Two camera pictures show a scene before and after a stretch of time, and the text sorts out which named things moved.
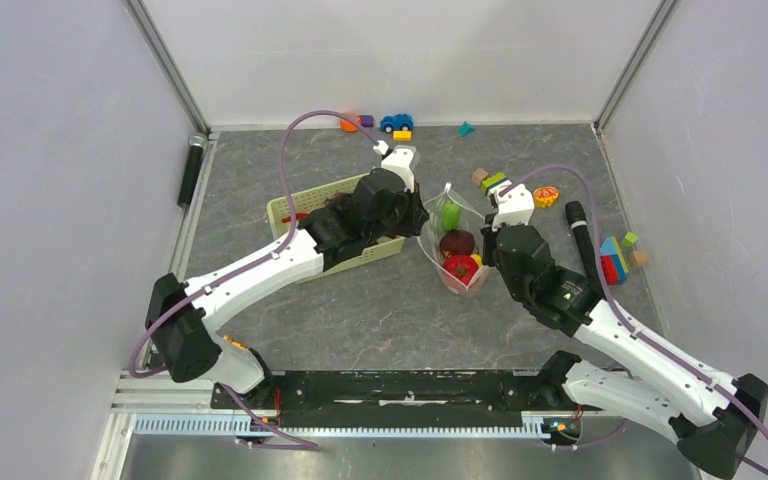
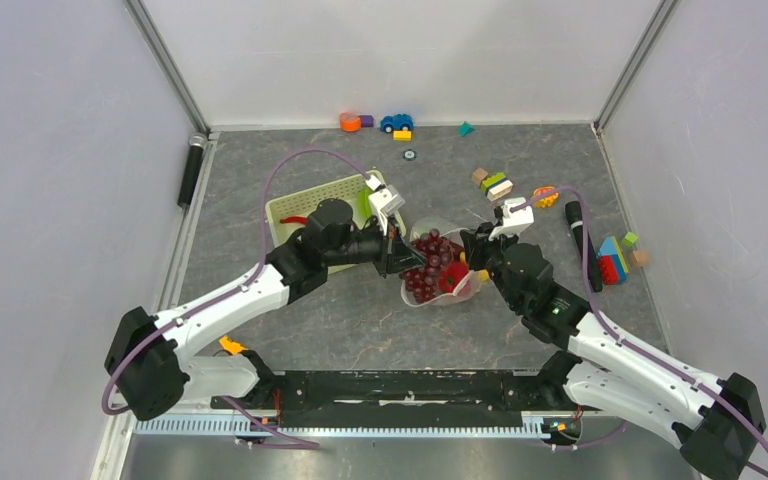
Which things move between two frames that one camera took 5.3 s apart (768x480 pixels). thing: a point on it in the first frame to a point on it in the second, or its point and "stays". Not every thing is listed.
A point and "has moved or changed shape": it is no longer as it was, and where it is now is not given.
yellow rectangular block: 402,135 stays
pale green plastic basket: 308,201 stays
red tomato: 461,266 has moved or changed shape
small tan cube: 638,258 stays
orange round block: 348,127 stays
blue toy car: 398,122 stays
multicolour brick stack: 613,263 stays
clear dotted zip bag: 452,241 has moved or changed shape
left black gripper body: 404,220 to 373,246
